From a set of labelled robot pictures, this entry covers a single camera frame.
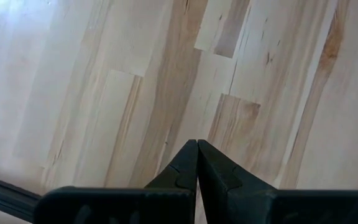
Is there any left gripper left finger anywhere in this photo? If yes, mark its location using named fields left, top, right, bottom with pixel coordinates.
left=34, top=139, right=199, bottom=224

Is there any black metal table frame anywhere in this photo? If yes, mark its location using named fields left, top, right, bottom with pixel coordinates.
left=0, top=172, right=42, bottom=223

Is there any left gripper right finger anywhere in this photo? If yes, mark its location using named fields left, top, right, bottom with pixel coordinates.
left=197, top=139, right=358, bottom=224

